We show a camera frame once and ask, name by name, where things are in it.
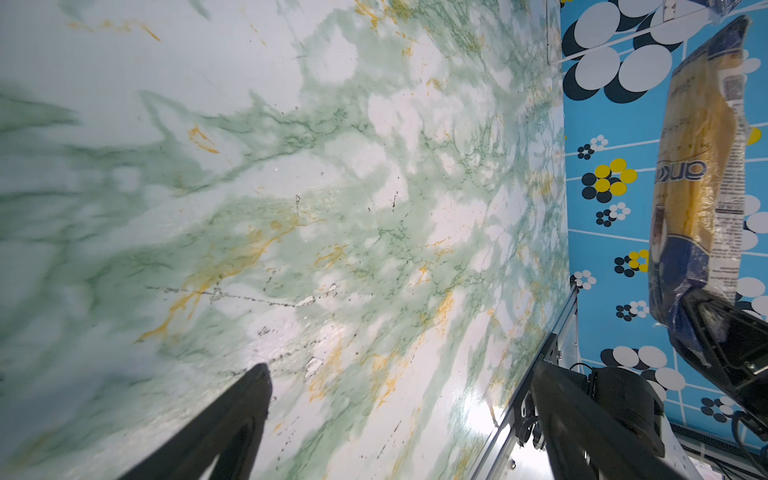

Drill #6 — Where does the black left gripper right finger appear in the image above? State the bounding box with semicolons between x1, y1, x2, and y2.
531;362;687;479

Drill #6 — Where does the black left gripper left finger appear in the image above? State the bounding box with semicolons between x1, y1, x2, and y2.
122;363;273;479

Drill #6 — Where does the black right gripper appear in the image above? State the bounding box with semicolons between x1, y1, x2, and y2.
669;289;767;441

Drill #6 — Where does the clear striped spaghetti bag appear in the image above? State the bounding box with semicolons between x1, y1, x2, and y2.
649;15;751;353

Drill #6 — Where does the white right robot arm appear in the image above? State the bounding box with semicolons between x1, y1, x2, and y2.
588;289;767;479

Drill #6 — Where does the white two-tier shelf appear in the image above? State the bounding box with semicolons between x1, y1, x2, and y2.
547;1;749;77

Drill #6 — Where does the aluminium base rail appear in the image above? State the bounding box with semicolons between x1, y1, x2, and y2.
468;287;581;479

